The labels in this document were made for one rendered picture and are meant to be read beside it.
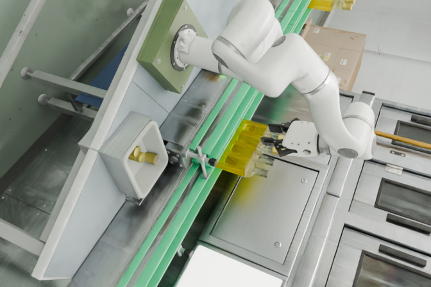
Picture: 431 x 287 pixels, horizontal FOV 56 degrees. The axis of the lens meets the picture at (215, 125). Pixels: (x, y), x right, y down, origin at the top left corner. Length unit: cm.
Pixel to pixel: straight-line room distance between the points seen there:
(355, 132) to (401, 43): 632
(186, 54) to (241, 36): 41
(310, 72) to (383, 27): 668
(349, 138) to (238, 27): 35
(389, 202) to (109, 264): 102
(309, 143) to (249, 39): 35
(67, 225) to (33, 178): 72
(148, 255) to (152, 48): 64
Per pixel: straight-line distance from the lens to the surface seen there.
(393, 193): 169
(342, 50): 576
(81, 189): 123
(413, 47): 723
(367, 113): 103
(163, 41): 124
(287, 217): 153
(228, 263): 146
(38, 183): 190
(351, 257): 153
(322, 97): 93
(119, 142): 122
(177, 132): 143
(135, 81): 128
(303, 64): 89
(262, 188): 159
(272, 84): 86
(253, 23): 92
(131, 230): 137
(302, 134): 113
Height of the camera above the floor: 146
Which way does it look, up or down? 22 degrees down
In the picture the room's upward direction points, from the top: 107 degrees clockwise
